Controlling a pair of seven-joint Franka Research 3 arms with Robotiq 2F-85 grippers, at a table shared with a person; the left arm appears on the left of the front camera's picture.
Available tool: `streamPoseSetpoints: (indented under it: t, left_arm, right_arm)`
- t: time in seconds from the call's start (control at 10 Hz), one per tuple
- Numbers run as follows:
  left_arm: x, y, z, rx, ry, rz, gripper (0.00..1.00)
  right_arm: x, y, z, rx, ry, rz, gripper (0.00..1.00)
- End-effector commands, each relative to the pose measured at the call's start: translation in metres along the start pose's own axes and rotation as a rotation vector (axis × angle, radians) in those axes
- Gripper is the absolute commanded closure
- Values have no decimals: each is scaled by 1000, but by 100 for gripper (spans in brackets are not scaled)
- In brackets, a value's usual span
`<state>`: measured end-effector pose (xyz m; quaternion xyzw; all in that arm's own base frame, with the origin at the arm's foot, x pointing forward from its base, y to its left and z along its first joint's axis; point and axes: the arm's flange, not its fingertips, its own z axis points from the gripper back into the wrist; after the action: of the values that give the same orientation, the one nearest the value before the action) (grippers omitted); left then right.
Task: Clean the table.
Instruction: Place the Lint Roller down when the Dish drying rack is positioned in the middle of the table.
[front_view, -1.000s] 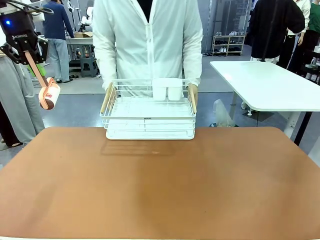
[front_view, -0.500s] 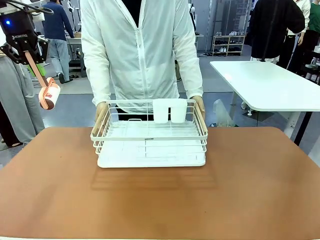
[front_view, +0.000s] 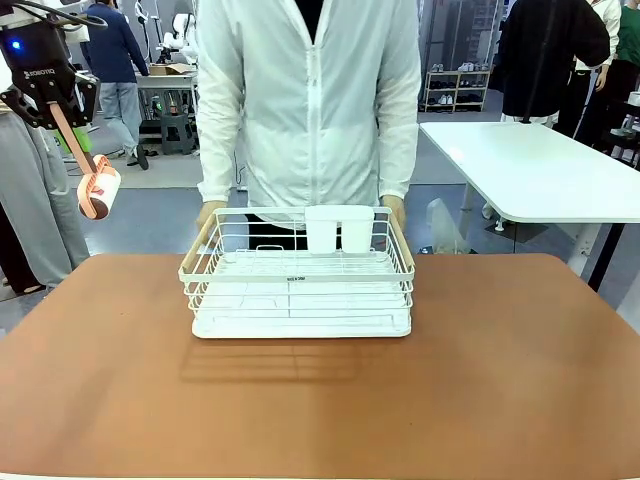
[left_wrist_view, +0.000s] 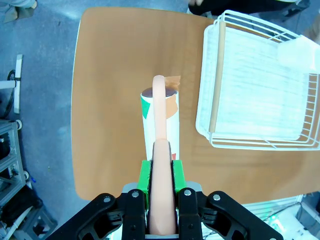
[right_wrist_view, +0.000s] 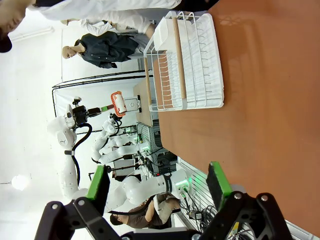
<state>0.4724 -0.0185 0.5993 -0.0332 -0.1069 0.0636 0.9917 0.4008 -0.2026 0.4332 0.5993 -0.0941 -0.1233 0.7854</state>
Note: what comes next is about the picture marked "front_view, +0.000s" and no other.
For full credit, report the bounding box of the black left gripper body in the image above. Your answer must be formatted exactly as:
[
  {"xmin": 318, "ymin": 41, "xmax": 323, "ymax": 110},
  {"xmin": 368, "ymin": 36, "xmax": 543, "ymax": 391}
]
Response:
[{"xmin": 0, "ymin": 20, "xmax": 84, "ymax": 126}]

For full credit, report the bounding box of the pink lint roller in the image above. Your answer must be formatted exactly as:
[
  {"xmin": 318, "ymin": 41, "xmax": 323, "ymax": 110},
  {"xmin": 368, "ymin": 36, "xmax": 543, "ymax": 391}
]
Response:
[{"xmin": 47, "ymin": 101, "xmax": 123, "ymax": 222}]

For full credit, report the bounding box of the white wire dish rack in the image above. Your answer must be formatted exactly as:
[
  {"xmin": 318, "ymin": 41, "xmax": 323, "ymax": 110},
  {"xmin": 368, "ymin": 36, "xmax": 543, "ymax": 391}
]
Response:
[{"xmin": 178, "ymin": 205, "xmax": 417, "ymax": 327}]

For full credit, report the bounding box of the person's right hand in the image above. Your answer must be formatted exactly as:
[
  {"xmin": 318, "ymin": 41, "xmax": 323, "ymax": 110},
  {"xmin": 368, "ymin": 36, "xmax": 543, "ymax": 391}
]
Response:
[{"xmin": 195, "ymin": 200, "xmax": 229, "ymax": 234}]

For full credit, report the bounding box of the person's left hand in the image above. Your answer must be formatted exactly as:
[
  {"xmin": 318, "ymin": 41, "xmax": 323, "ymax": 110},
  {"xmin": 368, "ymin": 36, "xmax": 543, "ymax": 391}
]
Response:
[{"xmin": 381, "ymin": 194, "xmax": 407, "ymax": 232}]

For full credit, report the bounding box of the person in navy jacket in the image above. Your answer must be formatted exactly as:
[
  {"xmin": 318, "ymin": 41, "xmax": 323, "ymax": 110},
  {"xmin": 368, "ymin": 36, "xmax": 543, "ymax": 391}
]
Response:
[{"xmin": 79, "ymin": 0, "xmax": 151, "ymax": 171}]

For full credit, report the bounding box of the person in grey trousers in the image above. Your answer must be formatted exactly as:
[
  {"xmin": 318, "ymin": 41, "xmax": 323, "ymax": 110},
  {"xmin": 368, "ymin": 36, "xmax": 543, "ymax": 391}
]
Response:
[{"xmin": 0, "ymin": 107, "xmax": 92, "ymax": 295}]

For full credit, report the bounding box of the grey step stool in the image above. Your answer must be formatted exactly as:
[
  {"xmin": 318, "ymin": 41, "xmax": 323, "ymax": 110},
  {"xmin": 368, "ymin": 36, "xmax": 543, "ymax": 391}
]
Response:
[{"xmin": 158, "ymin": 113, "xmax": 196, "ymax": 155}]

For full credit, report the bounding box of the background work table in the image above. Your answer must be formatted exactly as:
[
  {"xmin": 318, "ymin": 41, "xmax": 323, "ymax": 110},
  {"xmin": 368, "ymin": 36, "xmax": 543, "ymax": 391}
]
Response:
[{"xmin": 135, "ymin": 69, "xmax": 200, "ymax": 141}]

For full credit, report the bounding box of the cardboard box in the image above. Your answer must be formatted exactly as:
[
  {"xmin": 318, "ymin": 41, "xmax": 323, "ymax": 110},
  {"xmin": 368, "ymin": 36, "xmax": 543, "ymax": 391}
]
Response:
[{"xmin": 147, "ymin": 62, "xmax": 197, "ymax": 77}]

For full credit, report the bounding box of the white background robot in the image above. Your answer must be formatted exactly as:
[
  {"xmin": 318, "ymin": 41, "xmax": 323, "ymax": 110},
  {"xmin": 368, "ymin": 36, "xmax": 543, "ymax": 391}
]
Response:
[{"xmin": 158, "ymin": 12, "xmax": 199, "ymax": 64}]

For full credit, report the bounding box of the person in white jacket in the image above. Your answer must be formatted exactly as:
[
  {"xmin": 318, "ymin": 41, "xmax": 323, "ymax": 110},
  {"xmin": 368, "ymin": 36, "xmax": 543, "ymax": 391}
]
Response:
[{"xmin": 194, "ymin": 0, "xmax": 423, "ymax": 239}]

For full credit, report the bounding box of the white cutlery holder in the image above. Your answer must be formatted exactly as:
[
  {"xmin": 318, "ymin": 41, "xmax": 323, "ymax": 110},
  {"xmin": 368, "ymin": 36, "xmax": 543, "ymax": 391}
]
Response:
[{"xmin": 303, "ymin": 205, "xmax": 376, "ymax": 255}]

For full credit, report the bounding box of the white drain tray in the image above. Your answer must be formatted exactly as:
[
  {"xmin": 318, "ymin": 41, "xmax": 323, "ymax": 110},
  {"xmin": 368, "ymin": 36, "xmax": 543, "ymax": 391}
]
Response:
[{"xmin": 191, "ymin": 249, "xmax": 413, "ymax": 340}]

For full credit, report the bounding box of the clear plastic bag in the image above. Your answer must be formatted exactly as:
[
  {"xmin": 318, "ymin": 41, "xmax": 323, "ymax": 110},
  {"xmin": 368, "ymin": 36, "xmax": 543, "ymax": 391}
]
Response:
[{"xmin": 427, "ymin": 197, "xmax": 475, "ymax": 255}]

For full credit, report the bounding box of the shoe rack with shoes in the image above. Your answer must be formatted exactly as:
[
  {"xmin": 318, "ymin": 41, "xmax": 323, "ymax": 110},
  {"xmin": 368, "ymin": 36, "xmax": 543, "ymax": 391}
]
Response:
[{"xmin": 424, "ymin": 62, "xmax": 492, "ymax": 114}]

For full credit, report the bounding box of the white side table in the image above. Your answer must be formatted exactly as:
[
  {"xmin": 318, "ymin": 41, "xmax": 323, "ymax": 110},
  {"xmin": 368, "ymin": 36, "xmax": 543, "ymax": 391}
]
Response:
[{"xmin": 418, "ymin": 121, "xmax": 640, "ymax": 292}]

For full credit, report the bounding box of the person in black coat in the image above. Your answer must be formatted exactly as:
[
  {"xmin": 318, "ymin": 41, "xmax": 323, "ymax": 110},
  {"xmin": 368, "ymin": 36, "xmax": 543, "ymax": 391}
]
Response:
[{"xmin": 494, "ymin": 0, "xmax": 611, "ymax": 125}]

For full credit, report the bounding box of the person in cream top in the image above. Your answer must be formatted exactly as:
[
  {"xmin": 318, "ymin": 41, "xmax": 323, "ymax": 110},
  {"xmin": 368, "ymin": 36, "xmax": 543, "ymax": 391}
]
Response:
[{"xmin": 555, "ymin": 0, "xmax": 622, "ymax": 137}]

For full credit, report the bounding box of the person in green top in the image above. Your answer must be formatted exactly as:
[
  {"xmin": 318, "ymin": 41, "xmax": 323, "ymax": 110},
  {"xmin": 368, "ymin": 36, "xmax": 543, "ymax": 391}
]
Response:
[{"xmin": 592, "ymin": 0, "xmax": 640, "ymax": 149}]

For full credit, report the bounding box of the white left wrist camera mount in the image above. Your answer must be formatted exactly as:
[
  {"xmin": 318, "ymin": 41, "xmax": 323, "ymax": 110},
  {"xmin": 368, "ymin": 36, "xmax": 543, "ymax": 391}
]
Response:
[{"xmin": 62, "ymin": 22, "xmax": 92, "ymax": 46}]

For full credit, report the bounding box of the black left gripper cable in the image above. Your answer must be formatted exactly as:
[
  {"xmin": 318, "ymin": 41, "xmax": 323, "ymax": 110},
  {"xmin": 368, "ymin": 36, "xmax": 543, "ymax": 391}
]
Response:
[{"xmin": 12, "ymin": 1, "xmax": 109, "ymax": 30}]

